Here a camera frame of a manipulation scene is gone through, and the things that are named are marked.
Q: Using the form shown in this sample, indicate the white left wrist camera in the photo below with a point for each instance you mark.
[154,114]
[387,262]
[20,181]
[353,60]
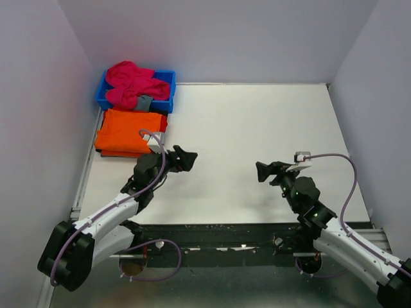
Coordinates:
[152,143]

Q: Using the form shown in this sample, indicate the folded red t-shirt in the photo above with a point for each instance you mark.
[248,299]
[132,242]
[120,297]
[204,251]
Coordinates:
[163,124]

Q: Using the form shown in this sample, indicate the grey garment in bin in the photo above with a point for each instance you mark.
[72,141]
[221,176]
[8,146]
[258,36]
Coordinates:
[143,103]

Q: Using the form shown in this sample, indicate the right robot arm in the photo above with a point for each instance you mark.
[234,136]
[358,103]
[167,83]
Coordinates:
[385,274]

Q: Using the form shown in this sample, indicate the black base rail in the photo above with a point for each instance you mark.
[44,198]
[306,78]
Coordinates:
[222,245]

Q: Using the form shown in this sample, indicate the folded orange t-shirt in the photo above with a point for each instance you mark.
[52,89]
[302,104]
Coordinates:
[107,153]

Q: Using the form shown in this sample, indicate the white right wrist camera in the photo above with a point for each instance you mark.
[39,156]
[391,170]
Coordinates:
[302,161]

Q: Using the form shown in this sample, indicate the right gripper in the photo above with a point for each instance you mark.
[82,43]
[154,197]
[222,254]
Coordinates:
[277,167]

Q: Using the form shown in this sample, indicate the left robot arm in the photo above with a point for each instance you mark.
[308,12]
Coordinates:
[74,248]

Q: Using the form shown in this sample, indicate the orange t-shirt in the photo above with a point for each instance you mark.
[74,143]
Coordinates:
[107,153]
[120,130]

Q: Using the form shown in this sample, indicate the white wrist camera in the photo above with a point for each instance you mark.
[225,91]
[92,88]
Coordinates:
[302,161]
[152,143]

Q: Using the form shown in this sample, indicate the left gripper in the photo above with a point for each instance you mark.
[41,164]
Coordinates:
[185,162]

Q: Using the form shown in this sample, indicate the pink t-shirt in bin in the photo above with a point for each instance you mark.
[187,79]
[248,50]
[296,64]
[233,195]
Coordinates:
[128,81]

